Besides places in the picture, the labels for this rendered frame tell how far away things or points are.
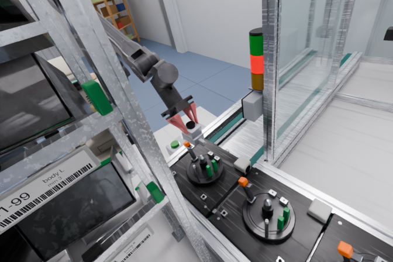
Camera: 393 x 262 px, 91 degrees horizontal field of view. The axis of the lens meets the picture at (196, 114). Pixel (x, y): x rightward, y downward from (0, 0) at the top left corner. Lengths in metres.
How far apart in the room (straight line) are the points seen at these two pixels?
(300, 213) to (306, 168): 0.27
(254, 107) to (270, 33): 0.20
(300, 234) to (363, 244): 0.13
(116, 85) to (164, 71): 0.34
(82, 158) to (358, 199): 0.82
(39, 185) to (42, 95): 0.08
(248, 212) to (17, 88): 0.57
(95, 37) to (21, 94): 0.10
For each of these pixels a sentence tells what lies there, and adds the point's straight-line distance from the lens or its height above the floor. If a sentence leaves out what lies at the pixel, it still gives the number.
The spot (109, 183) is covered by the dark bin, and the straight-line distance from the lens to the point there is 0.32.
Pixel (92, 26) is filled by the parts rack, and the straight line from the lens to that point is 0.18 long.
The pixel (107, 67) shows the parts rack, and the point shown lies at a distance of 0.19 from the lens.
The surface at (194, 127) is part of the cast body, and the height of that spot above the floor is 1.17.
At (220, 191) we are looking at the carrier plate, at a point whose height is 0.97.
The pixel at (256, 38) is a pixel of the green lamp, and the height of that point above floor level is 1.40.
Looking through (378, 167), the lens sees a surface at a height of 0.86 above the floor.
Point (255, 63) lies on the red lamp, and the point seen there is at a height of 1.34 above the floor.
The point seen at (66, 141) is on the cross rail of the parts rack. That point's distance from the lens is 0.20.
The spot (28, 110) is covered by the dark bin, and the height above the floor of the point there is 1.49.
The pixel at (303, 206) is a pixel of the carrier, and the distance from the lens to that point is 0.68.
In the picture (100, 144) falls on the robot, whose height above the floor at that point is 0.88.
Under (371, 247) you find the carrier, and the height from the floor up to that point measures 0.97.
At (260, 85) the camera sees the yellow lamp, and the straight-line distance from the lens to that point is 0.57.
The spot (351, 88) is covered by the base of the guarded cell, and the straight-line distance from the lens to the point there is 1.40.
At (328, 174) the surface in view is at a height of 0.86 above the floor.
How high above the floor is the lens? 1.56
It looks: 35 degrees down
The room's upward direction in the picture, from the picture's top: 15 degrees counter-clockwise
